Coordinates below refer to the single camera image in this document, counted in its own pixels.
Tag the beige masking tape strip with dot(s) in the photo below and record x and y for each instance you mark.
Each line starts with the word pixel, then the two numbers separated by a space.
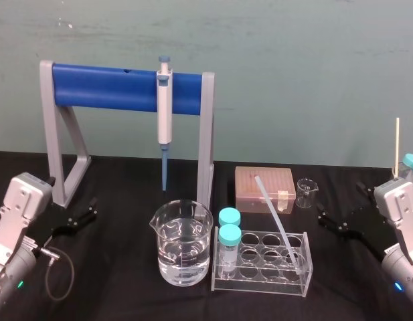
pixel 283 200

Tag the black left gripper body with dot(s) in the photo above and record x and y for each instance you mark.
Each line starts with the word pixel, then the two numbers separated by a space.
pixel 49 224

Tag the small empty glass beaker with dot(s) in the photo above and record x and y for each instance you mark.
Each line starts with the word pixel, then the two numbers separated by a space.
pixel 306 195

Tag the amber pipette tip box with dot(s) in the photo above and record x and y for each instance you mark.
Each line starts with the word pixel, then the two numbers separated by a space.
pixel 253 194

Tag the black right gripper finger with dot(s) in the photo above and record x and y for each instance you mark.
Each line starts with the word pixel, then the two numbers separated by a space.
pixel 366 191
pixel 335 224

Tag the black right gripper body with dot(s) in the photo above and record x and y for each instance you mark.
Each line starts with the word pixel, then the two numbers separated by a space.
pixel 370 224

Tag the translucent white stirring rod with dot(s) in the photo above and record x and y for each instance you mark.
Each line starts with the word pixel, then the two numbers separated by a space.
pixel 274 214

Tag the teal capped sample tube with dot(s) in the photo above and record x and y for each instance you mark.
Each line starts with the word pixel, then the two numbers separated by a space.
pixel 230 216
pixel 230 235

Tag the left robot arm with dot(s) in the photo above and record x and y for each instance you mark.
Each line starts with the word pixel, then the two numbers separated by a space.
pixel 15 214

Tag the clear acrylic tube rack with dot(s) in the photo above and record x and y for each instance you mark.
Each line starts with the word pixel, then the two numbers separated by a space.
pixel 259 284

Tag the thin wooden stick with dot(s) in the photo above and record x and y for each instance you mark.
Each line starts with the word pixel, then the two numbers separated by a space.
pixel 397 147

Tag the large glass beaker with water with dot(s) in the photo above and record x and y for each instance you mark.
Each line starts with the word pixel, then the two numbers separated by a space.
pixel 182 247

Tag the blue and grey pipette stand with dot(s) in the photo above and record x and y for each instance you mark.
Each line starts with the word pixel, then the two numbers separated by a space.
pixel 102 87

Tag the black table cloth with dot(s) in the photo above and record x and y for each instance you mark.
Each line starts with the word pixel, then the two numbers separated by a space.
pixel 119 254

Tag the white and blue pipette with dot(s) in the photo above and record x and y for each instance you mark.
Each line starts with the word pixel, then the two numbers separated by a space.
pixel 164 113

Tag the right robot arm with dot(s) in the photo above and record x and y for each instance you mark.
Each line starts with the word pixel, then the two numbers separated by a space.
pixel 398 204

